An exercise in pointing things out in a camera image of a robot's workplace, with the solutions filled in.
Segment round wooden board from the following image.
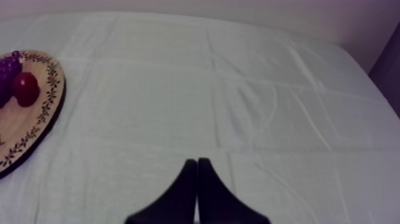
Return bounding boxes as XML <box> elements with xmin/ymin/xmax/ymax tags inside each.
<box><xmin>0</xmin><ymin>50</ymin><xmax>67</xmax><ymax>180</ymax></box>

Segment purple toy grapes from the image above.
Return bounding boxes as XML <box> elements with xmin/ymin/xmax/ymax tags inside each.
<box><xmin>0</xmin><ymin>51</ymin><xmax>23</xmax><ymax>109</ymax></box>

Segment small red fruit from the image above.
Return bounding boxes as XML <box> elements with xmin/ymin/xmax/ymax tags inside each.
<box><xmin>12</xmin><ymin>71</ymin><xmax>40</xmax><ymax>108</ymax></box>

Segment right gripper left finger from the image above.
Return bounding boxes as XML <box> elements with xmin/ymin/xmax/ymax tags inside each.
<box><xmin>124</xmin><ymin>158</ymin><xmax>198</xmax><ymax>224</ymax></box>

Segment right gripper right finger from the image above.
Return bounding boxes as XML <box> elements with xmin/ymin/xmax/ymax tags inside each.
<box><xmin>198</xmin><ymin>157</ymin><xmax>272</xmax><ymax>224</ymax></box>

